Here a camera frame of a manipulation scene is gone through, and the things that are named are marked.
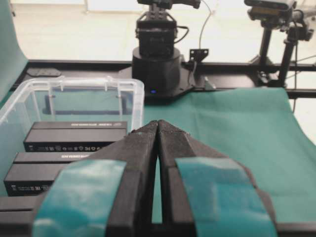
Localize grey cable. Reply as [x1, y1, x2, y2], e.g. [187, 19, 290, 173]
[198, 0, 214, 50]

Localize clear plastic storage case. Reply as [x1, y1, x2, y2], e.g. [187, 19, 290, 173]
[0, 78, 144, 197]

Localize black cable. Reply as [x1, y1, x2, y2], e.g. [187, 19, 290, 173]
[174, 24, 190, 42]

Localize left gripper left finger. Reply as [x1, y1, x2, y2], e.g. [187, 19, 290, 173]
[31, 120, 158, 237]

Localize black table frame rail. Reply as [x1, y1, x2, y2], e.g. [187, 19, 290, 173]
[24, 59, 316, 99]

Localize black RealSense D415 box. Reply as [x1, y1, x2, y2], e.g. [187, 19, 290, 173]
[3, 152, 92, 196]

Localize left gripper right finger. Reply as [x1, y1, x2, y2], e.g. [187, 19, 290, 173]
[158, 120, 277, 237]

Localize small black mounting bracket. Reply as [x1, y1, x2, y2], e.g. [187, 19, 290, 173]
[190, 49, 209, 62]

